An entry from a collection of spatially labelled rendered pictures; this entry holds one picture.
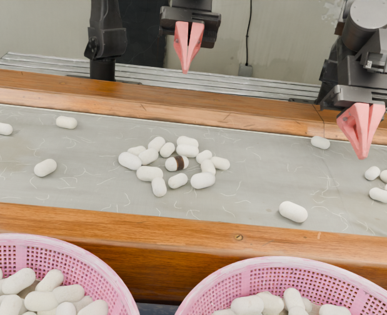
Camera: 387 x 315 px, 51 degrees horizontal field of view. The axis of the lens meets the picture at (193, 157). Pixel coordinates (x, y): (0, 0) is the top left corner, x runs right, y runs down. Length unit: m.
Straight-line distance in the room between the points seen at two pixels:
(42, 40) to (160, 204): 2.32
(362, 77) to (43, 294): 0.51
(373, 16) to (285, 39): 2.13
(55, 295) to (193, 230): 0.16
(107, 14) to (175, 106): 0.32
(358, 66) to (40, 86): 0.55
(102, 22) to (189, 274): 0.66
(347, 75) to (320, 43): 2.18
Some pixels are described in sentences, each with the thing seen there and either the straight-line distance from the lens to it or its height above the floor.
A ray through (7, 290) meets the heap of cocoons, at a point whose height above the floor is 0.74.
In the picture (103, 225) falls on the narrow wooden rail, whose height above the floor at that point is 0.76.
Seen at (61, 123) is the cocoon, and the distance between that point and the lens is 0.71.
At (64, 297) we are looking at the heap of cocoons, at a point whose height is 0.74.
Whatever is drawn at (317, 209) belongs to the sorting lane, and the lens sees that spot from 0.61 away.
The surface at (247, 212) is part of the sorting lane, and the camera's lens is 0.56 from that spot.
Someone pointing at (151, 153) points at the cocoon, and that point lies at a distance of 0.62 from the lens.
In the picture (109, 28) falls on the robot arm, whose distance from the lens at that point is 1.00.
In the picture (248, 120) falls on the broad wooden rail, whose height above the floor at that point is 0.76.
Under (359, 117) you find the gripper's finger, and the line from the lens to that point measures 0.64.
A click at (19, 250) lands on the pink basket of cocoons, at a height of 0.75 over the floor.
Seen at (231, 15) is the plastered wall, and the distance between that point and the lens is 2.66.
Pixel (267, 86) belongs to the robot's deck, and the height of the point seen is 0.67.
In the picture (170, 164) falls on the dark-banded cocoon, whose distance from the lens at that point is 0.60.
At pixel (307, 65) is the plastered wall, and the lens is 2.85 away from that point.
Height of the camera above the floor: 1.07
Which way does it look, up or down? 30 degrees down
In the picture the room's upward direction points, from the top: 8 degrees clockwise
